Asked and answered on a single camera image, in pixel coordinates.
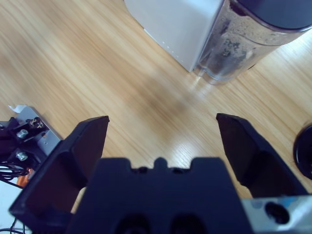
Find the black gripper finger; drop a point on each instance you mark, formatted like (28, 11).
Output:
(263, 165)
(61, 170)

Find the white capsule coffee machine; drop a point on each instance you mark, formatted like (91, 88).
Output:
(175, 24)

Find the white paper tab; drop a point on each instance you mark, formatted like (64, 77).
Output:
(17, 109)

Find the clear water tank black lid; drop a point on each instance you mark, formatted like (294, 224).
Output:
(243, 41)

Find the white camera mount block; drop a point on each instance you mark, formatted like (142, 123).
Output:
(50, 143)

